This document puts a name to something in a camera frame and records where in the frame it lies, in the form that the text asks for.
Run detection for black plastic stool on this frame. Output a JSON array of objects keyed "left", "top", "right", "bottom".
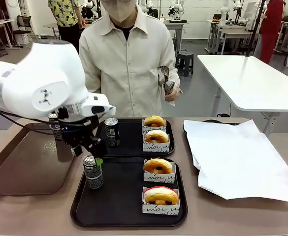
[{"left": 175, "top": 52, "right": 194, "bottom": 77}]

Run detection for plain golden glazed donut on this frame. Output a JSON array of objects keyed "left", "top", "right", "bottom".
[{"left": 145, "top": 130, "right": 169, "bottom": 144}]

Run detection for person in red apron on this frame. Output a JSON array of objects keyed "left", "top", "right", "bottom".
[{"left": 258, "top": 0, "right": 286, "bottom": 64}]

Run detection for black soda can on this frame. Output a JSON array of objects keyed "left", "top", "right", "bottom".
[
  {"left": 47, "top": 112, "right": 63, "bottom": 141},
  {"left": 82, "top": 154, "right": 104, "bottom": 190},
  {"left": 104, "top": 118, "right": 120, "bottom": 148}
]

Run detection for metal serving tongs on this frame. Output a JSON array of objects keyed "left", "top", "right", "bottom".
[{"left": 157, "top": 65, "right": 184, "bottom": 107}]

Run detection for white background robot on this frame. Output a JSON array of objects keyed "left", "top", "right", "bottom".
[{"left": 167, "top": 0, "right": 186, "bottom": 20}]

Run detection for white background desk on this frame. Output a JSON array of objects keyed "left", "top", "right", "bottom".
[{"left": 206, "top": 19, "right": 261, "bottom": 55}]

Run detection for person's left hand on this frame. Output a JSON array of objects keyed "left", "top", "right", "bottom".
[{"left": 163, "top": 82, "right": 181, "bottom": 102}]

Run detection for person's left forearm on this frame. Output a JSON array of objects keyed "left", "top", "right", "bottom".
[{"left": 158, "top": 59, "right": 181, "bottom": 86}]

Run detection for black plastic tray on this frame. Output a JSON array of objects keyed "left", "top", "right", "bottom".
[
  {"left": 70, "top": 157, "right": 189, "bottom": 228},
  {"left": 92, "top": 118, "right": 176, "bottom": 158}
]

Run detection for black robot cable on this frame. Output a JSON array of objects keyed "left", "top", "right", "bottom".
[{"left": 0, "top": 103, "right": 63, "bottom": 135}]

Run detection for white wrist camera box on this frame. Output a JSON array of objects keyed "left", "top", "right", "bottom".
[{"left": 80, "top": 92, "right": 117, "bottom": 118}]

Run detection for brown plastic tray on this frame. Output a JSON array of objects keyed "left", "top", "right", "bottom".
[{"left": 0, "top": 122, "right": 85, "bottom": 197}]

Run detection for grey metal background table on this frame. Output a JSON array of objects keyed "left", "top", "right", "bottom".
[{"left": 162, "top": 19, "right": 191, "bottom": 54}]

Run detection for black office chair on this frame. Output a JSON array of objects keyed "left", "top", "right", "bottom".
[{"left": 12, "top": 15, "right": 40, "bottom": 47}]

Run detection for person in yellow patterned shirt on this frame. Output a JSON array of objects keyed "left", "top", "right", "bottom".
[{"left": 47, "top": 0, "right": 83, "bottom": 54}]

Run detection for person in cream shirt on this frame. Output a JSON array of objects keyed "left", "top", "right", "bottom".
[{"left": 78, "top": 0, "right": 181, "bottom": 118}]

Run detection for white table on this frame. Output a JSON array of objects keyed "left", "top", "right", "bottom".
[{"left": 197, "top": 54, "right": 288, "bottom": 133}]

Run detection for background work table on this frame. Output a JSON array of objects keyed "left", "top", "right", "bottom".
[{"left": 43, "top": 21, "right": 94, "bottom": 41}]

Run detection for black tray under paper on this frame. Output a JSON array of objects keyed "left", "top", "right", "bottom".
[{"left": 182, "top": 119, "right": 242, "bottom": 143}]

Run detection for white paper sheet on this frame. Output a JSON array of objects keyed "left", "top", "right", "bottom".
[{"left": 184, "top": 118, "right": 288, "bottom": 204}]

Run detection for black camera pole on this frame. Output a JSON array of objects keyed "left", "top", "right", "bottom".
[{"left": 244, "top": 0, "right": 267, "bottom": 57}]

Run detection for beige face mask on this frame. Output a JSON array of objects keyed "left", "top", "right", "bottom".
[{"left": 104, "top": 0, "right": 137, "bottom": 24}]

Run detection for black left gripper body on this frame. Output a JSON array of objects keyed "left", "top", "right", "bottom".
[{"left": 59, "top": 114, "right": 105, "bottom": 150}]

